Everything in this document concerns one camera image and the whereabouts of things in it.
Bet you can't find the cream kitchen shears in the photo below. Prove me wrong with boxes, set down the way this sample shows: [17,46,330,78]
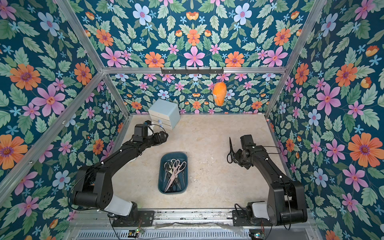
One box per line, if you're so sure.
[164,160,174,177]

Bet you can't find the large all black scissors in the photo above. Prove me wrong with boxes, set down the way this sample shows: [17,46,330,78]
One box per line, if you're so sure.
[227,138,235,164]

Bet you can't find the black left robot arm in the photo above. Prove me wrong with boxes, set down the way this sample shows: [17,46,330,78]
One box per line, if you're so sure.
[71,131,168,217]

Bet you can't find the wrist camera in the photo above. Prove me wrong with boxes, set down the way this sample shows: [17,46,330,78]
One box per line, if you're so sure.
[132,123,149,143]
[240,135,255,150]

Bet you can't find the pink handled scissors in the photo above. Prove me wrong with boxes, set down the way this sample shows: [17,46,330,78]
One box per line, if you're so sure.
[164,159,187,191]

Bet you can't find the orange hanging plush toy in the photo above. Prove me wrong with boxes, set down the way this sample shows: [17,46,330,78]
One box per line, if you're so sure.
[213,82,227,107]

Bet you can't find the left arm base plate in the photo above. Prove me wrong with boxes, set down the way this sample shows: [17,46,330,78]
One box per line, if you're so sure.
[112,210,155,228]

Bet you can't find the blue black handled scissors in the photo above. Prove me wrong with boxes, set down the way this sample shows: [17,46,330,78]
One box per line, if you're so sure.
[165,178,181,193]

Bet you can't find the teal plastic storage box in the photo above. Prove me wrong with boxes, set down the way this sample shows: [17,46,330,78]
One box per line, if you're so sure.
[158,152,188,195]

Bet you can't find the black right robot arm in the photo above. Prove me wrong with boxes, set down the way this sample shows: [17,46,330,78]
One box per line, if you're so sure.
[230,146,308,226]

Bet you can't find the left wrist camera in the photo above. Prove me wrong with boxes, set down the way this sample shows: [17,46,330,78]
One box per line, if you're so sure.
[132,123,149,143]

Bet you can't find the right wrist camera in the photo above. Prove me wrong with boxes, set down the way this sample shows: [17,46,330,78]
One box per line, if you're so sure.
[240,135,255,150]

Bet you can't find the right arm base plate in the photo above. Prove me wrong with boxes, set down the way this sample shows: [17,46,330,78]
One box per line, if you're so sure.
[232,210,272,227]

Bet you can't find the light blue drawer cabinet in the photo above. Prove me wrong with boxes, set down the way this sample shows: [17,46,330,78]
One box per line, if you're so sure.
[149,99,181,130]

